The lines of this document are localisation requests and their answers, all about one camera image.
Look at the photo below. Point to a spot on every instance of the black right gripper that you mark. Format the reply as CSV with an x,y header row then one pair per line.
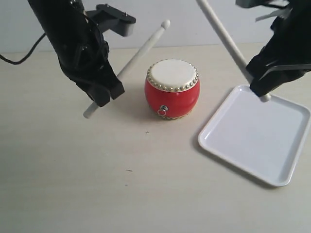
x,y
287,55

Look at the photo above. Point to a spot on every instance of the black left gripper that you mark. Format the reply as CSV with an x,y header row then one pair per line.
x,y
83,57

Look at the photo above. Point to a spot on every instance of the wooden drumstick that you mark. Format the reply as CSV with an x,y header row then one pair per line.
x,y
144,49
225,38

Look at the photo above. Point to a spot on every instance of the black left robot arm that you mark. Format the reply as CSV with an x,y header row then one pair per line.
x,y
48,11

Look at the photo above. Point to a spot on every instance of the red small drum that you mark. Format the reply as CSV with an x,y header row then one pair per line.
x,y
172,88

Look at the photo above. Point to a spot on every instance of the white plastic tray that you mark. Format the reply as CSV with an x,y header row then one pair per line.
x,y
263,139

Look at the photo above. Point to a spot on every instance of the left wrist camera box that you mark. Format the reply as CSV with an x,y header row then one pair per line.
x,y
108,18

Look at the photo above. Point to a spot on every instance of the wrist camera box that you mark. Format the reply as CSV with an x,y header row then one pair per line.
x,y
108,18
255,3

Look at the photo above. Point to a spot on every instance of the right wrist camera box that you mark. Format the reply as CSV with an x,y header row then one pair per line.
x,y
255,3

